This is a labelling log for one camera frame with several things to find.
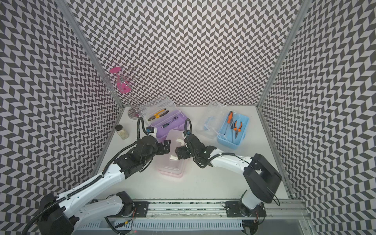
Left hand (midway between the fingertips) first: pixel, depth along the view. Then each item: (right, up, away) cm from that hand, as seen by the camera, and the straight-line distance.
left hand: (163, 142), depth 79 cm
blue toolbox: (+43, +7, +26) cm, 51 cm away
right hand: (+10, -6, +5) cm, 13 cm away
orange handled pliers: (+46, +6, +23) cm, 52 cm away
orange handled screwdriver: (+41, +12, +20) cm, 47 cm away
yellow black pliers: (-9, +16, +23) cm, 29 cm away
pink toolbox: (+4, -11, -3) cm, 12 cm away
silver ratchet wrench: (-2, +10, +26) cm, 28 cm away
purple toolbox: (-20, +22, +43) cm, 52 cm away
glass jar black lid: (-30, +4, +15) cm, 34 cm away
